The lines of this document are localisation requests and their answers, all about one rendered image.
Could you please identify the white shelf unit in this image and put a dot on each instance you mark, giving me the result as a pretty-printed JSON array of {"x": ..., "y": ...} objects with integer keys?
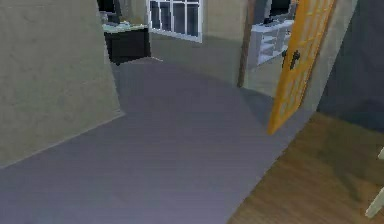
[{"x": 269, "y": 41}]

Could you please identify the orange room door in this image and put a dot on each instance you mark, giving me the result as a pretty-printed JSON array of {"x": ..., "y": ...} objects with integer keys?
[{"x": 306, "y": 50}]

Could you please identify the black cabinet with pale top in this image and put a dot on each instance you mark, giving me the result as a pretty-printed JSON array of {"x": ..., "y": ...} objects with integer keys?
[{"x": 126, "y": 45}]

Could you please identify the pale furniture leg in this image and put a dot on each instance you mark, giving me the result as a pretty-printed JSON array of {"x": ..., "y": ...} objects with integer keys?
[{"x": 376, "y": 203}]

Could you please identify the white framed window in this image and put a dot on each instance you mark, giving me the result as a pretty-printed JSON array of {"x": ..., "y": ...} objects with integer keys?
[{"x": 176, "y": 18}]

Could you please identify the brown door frame post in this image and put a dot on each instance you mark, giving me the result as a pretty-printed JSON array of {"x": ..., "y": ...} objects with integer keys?
[{"x": 246, "y": 43}]

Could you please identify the black television set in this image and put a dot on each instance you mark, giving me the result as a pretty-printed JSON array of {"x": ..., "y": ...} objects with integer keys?
[{"x": 279, "y": 8}]

